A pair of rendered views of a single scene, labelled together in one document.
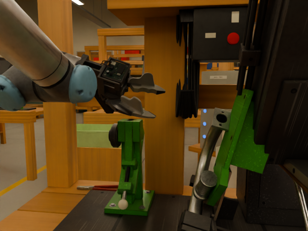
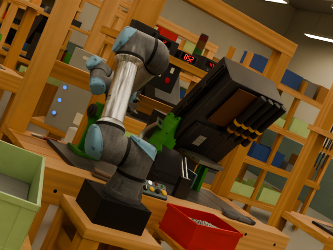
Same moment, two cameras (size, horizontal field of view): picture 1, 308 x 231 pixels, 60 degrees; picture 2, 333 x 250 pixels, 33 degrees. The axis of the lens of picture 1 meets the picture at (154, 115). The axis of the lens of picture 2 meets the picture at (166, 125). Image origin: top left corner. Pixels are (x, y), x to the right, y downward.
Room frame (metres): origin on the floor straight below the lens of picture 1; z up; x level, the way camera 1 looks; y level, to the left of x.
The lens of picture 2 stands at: (-1.55, 1.69, 1.43)
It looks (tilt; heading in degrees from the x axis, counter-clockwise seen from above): 5 degrees down; 319
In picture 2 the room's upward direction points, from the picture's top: 24 degrees clockwise
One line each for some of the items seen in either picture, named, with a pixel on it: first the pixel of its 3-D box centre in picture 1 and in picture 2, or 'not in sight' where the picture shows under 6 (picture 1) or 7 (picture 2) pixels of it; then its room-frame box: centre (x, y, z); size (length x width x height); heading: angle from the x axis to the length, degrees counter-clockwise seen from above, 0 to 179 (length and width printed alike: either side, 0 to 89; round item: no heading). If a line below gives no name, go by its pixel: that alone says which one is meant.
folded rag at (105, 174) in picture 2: not in sight; (103, 175); (0.42, 0.19, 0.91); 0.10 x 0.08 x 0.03; 58
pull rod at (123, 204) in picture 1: (124, 197); not in sight; (0.72, 0.08, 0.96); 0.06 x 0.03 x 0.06; 172
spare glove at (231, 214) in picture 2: not in sight; (237, 216); (0.30, -0.63, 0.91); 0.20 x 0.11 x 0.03; 78
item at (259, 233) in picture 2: not in sight; (172, 215); (0.36, -0.25, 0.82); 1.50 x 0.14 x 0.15; 82
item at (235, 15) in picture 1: (220, 36); (158, 73); (0.85, -0.21, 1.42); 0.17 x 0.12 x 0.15; 82
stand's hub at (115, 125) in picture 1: (114, 135); (91, 110); (0.82, 0.12, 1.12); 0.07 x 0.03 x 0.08; 172
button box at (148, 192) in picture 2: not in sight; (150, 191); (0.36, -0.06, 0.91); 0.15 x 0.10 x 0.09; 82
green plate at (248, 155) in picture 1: (245, 134); (168, 133); (0.58, -0.20, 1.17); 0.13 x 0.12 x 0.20; 82
